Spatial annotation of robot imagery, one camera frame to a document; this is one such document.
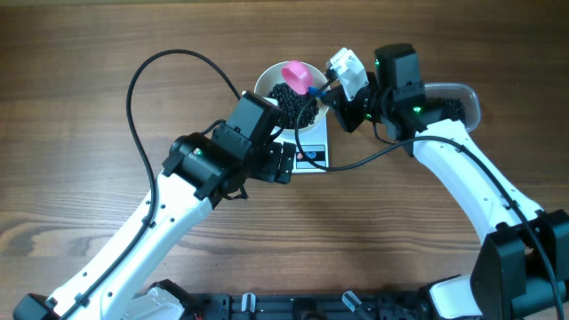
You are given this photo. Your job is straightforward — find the pink scoop blue handle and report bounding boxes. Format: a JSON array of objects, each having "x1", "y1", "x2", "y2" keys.
[{"x1": 281, "y1": 60, "x2": 327, "y2": 98}]

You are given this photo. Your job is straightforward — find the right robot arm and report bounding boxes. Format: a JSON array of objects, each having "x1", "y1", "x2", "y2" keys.
[{"x1": 324, "y1": 44, "x2": 568, "y2": 319}]

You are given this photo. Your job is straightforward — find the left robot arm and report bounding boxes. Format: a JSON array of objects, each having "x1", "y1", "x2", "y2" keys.
[{"x1": 12, "y1": 92, "x2": 296, "y2": 319}]

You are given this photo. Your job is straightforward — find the black beans in bowl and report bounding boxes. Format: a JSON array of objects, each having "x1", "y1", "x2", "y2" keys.
[{"x1": 268, "y1": 83, "x2": 319, "y2": 129}]

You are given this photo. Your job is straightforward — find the white round bowl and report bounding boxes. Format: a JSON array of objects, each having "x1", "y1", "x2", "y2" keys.
[{"x1": 253, "y1": 60, "x2": 329, "y2": 133}]

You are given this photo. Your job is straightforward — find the white digital kitchen scale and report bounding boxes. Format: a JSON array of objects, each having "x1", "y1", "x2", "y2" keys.
[{"x1": 292, "y1": 117, "x2": 329, "y2": 174}]

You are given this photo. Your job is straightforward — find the clear plastic bean container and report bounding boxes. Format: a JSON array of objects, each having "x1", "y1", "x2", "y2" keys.
[{"x1": 425, "y1": 83, "x2": 481, "y2": 132}]

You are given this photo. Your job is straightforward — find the black beans pile in container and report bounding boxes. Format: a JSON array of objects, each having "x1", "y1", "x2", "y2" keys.
[{"x1": 440, "y1": 98, "x2": 466, "y2": 122}]

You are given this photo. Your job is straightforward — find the right black camera cable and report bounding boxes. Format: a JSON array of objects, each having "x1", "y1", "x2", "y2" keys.
[{"x1": 293, "y1": 77, "x2": 565, "y2": 320}]

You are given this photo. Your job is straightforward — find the black camera cable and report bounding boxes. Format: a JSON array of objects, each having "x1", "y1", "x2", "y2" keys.
[
  {"x1": 293, "y1": 77, "x2": 565, "y2": 320},
  {"x1": 57, "y1": 48, "x2": 244, "y2": 320}
]

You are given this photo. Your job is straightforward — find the left black camera cable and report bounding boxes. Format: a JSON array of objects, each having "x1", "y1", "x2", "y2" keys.
[{"x1": 57, "y1": 48, "x2": 244, "y2": 320}]

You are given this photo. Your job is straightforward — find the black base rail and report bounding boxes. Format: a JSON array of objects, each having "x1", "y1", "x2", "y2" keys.
[{"x1": 128, "y1": 291, "x2": 428, "y2": 320}]

